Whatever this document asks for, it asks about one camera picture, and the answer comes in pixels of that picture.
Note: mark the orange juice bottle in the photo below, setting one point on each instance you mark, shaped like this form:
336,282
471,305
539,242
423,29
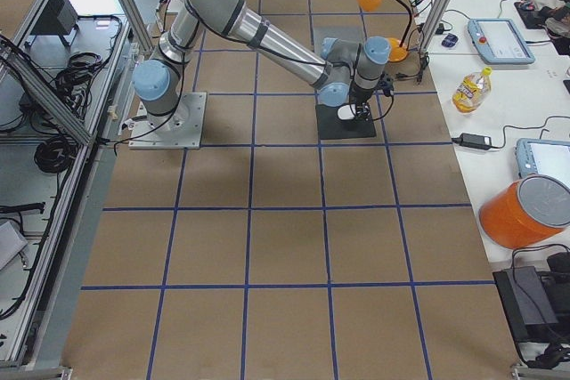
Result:
472,90

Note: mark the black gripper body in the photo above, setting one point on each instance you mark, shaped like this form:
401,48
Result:
359,97

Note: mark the blue teach pendant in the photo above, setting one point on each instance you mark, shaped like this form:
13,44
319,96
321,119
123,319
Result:
499,42
545,157

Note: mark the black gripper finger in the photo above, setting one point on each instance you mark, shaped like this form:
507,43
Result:
357,112
366,113

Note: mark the black power adapter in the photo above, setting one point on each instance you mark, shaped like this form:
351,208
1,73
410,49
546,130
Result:
473,141

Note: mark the black equipment box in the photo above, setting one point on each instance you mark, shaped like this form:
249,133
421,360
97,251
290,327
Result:
524,300

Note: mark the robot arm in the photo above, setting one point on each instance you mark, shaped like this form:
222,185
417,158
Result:
345,74

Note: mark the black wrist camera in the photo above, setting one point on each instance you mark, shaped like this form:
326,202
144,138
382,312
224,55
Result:
386,86

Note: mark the white computer mouse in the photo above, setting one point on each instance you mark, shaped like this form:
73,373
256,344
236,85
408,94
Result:
347,112

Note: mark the orange bucket grey lid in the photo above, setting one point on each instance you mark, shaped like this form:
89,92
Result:
527,212

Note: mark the black mousepad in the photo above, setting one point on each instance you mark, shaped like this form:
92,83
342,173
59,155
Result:
331,127

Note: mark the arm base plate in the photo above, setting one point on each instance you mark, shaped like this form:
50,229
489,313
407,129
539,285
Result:
182,131

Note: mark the dark blue pouch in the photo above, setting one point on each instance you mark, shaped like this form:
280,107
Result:
449,41

